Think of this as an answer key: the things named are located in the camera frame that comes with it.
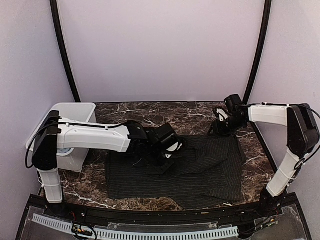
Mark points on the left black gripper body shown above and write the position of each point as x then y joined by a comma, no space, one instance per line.
154,159

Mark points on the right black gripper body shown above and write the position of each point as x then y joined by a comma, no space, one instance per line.
228,128

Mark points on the black pinstriped shirt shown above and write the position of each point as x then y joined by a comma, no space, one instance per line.
206,173

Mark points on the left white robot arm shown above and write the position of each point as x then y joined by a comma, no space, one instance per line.
152,145

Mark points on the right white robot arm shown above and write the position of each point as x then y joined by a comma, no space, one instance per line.
303,136

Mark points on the white plastic laundry bin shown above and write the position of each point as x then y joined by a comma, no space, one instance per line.
83,112

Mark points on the light blue garment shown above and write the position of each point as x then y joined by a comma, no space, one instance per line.
64,151

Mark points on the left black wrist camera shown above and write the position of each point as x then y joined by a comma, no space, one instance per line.
165,136

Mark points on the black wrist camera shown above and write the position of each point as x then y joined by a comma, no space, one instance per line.
165,136
233,102

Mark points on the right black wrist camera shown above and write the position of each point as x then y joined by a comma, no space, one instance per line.
233,102

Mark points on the white slotted cable duct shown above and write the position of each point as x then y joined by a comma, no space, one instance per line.
101,233

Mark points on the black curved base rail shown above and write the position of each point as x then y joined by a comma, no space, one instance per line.
286,223

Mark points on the right black frame post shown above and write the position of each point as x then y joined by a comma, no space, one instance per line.
259,50

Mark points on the black frame post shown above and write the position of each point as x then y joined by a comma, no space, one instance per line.
259,50
63,50

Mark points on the left black frame post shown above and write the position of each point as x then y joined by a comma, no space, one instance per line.
63,50

